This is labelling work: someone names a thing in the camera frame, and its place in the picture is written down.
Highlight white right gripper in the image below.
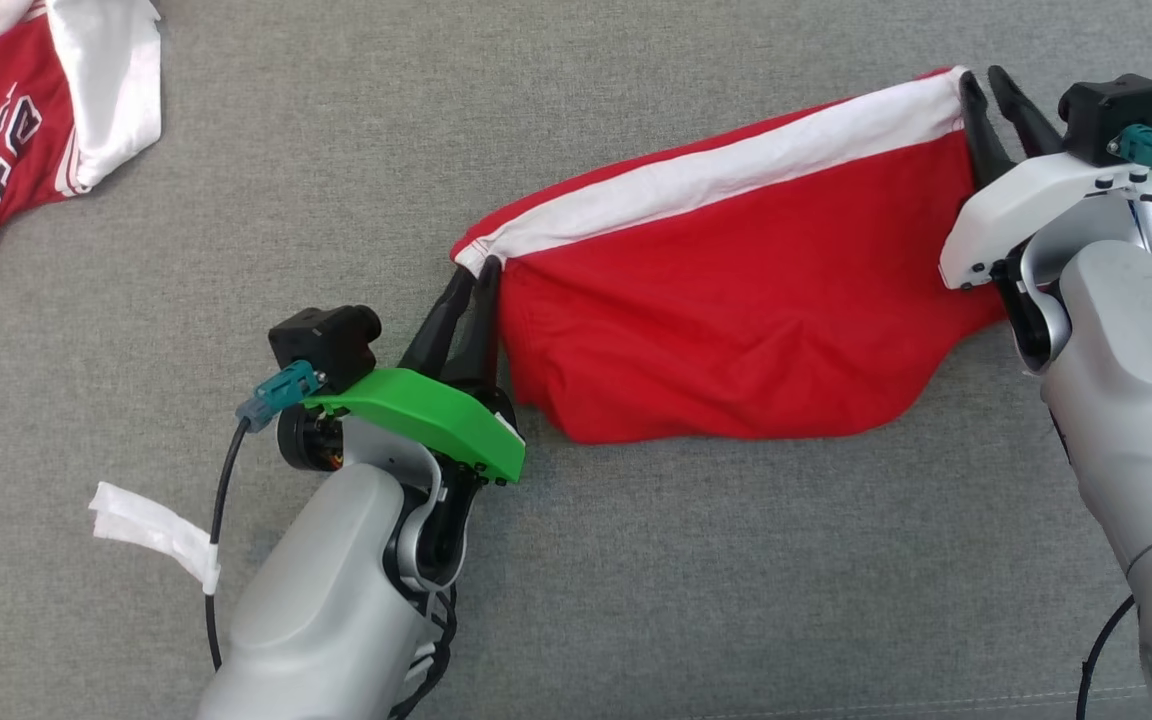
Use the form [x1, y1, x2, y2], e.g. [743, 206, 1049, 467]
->
[939, 65, 1152, 292]

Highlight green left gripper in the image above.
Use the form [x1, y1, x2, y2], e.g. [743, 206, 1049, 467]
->
[276, 255, 527, 487]

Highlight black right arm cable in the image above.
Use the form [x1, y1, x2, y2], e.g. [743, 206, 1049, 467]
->
[1076, 594, 1137, 720]

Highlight red shorts with white band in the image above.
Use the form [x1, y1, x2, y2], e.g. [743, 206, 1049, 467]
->
[451, 65, 1012, 446]

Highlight white tape flag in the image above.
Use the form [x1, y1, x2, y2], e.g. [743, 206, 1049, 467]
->
[89, 481, 223, 597]

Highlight teal left cable plug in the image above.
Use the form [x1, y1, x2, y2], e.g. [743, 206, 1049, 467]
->
[236, 360, 325, 433]

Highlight black left arm cable bundle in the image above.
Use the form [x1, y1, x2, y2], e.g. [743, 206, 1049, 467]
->
[391, 585, 459, 720]

